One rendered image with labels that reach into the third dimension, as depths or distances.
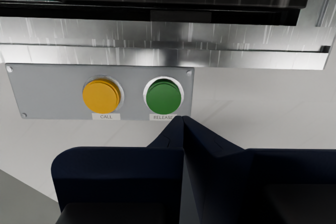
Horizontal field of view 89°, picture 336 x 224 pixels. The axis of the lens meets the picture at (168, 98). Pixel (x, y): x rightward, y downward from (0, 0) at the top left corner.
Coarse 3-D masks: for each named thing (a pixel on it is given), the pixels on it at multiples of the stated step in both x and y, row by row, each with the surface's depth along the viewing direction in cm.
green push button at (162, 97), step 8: (160, 80) 19; (168, 80) 19; (152, 88) 19; (160, 88) 19; (168, 88) 19; (176, 88) 19; (152, 96) 19; (160, 96) 19; (168, 96) 19; (176, 96) 19; (152, 104) 19; (160, 104) 19; (168, 104) 19; (176, 104) 19; (160, 112) 20; (168, 112) 20
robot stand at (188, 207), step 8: (184, 160) 28; (184, 168) 27; (184, 176) 25; (184, 184) 24; (184, 192) 23; (192, 192) 22; (184, 200) 22; (192, 200) 21; (184, 208) 21; (192, 208) 20; (184, 216) 21; (192, 216) 20
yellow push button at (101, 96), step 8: (96, 80) 18; (104, 80) 19; (88, 88) 18; (96, 88) 18; (104, 88) 18; (112, 88) 19; (88, 96) 19; (96, 96) 19; (104, 96) 19; (112, 96) 19; (88, 104) 19; (96, 104) 19; (104, 104) 19; (112, 104) 19; (96, 112) 20; (104, 112) 19
